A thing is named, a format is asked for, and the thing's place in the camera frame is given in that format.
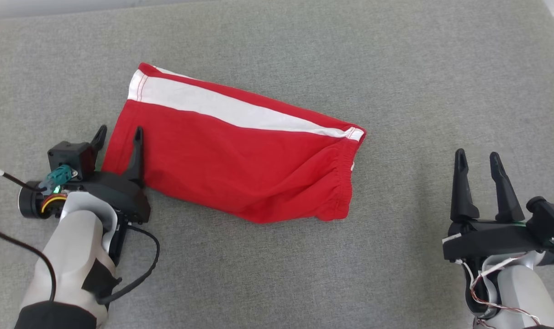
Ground looping black left arm cable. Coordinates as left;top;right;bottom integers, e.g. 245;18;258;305
95;223;161;306

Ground thin white red wire bundle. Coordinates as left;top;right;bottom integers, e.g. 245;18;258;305
457;254;541;329

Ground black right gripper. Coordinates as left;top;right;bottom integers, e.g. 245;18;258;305
442;149;548;263

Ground teal left camera connector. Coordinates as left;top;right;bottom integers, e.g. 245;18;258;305
38;164;79;193

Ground thin black cable white label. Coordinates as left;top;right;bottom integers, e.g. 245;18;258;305
0;164;58;303

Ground red shorts with white stripes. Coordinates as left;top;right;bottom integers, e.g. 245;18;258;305
101;63;367;224

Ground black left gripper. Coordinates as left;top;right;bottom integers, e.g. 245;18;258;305
82;125;151;225

